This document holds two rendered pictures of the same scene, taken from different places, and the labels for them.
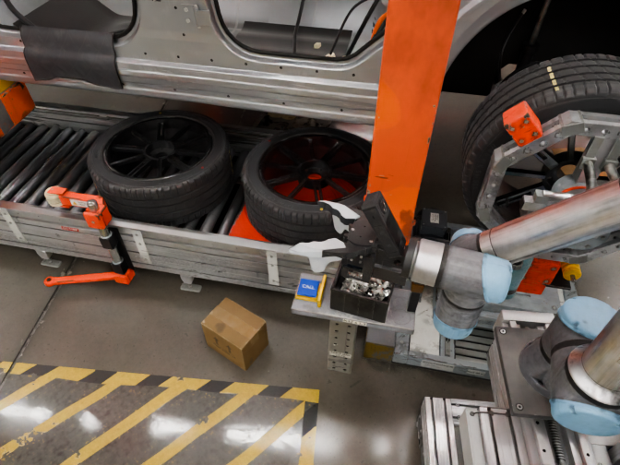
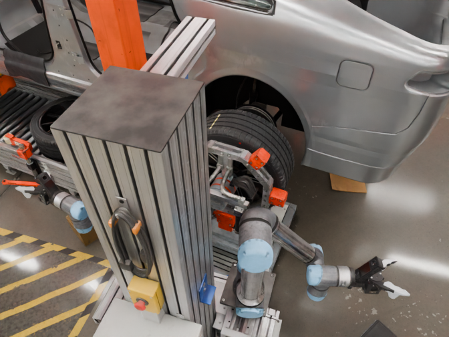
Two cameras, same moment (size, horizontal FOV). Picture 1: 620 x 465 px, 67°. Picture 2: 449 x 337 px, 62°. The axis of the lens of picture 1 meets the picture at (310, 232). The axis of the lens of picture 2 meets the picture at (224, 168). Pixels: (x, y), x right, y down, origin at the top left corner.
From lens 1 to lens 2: 1.37 m
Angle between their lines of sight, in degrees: 9
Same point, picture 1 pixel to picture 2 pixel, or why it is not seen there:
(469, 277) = (67, 208)
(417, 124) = not seen: hidden behind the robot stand
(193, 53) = (79, 74)
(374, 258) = (45, 196)
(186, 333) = (64, 221)
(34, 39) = (9, 56)
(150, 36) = (59, 63)
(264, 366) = (95, 246)
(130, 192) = (44, 142)
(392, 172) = not seen: hidden behind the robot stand
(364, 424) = not seen: hidden behind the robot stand
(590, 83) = (222, 128)
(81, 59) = (29, 69)
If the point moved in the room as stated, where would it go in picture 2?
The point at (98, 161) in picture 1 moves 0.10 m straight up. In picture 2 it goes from (35, 122) to (31, 113)
